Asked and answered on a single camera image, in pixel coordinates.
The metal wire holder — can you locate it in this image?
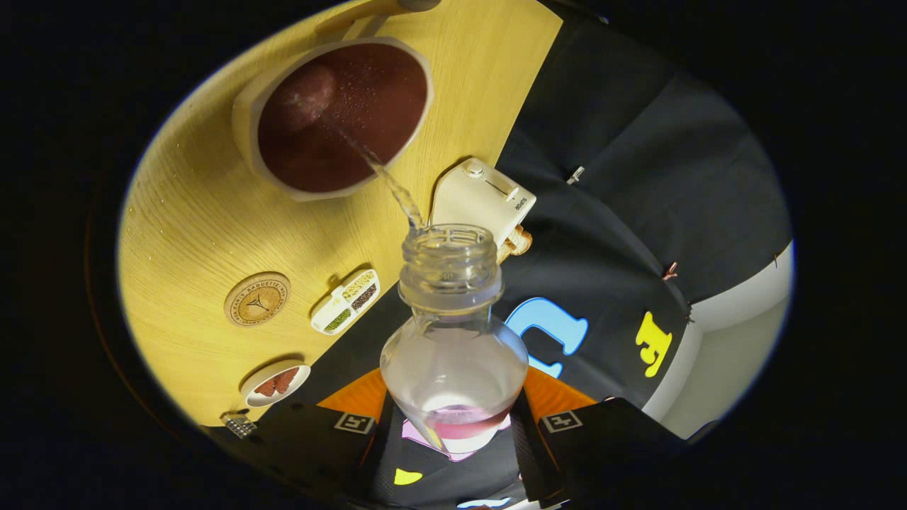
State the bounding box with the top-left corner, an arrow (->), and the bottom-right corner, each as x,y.
220,411 -> 258,438

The clear plastic juice bottle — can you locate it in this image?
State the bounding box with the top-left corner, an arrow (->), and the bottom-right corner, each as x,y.
380,224 -> 530,454

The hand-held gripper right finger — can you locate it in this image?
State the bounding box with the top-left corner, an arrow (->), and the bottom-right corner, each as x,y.
510,365 -> 689,505

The white round plate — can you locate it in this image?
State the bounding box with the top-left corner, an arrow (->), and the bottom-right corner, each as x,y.
241,360 -> 312,408

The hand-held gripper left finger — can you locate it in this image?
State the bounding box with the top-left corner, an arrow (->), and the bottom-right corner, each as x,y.
213,367 -> 405,508

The wooden table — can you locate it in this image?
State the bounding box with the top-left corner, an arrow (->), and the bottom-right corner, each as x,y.
117,0 -> 564,427

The round wooden coaster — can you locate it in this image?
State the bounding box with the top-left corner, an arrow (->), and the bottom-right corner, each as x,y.
224,272 -> 291,327

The cream toaster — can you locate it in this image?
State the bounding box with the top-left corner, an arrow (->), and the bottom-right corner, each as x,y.
430,157 -> 537,249

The white divided spice tray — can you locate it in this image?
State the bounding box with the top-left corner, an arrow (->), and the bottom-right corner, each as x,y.
310,269 -> 381,336

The beige cup with wooden handle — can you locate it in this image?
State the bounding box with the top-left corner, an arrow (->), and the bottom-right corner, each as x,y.
232,0 -> 441,203

